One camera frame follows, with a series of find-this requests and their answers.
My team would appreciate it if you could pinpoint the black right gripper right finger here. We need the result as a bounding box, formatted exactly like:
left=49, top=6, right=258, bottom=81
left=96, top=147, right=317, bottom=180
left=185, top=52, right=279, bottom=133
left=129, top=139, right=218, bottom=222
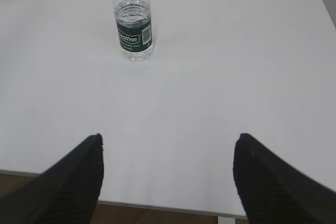
left=233, top=133, right=335, bottom=223

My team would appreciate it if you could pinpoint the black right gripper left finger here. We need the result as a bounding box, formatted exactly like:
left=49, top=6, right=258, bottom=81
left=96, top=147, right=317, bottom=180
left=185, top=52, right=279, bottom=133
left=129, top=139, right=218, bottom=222
left=1, top=134, right=104, bottom=223

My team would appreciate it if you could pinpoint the clear green-label water bottle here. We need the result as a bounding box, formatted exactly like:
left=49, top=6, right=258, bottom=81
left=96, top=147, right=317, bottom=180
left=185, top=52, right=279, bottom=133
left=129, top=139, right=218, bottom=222
left=112, top=0, right=154, bottom=61

